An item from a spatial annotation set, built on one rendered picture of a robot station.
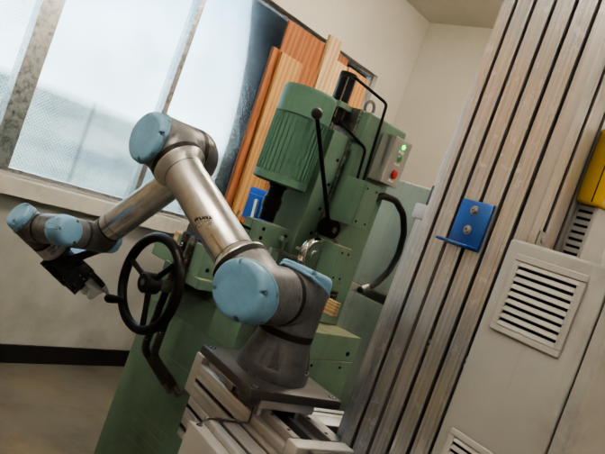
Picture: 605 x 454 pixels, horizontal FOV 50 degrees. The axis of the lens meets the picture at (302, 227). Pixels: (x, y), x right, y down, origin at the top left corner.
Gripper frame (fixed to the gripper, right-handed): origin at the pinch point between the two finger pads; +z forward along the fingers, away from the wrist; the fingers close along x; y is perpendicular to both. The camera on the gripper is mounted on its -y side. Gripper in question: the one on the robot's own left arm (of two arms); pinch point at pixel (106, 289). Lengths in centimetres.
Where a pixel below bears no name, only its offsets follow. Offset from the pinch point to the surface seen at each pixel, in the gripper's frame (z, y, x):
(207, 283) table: 9.1, -18.7, 20.0
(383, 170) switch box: 28, -86, 26
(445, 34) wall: 140, -297, -119
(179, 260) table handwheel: -3.5, -16.7, 20.0
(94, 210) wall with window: 46, -32, -118
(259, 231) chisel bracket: 16.8, -43.2, 13.3
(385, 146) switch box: 24, -93, 24
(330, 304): 25, -35, 47
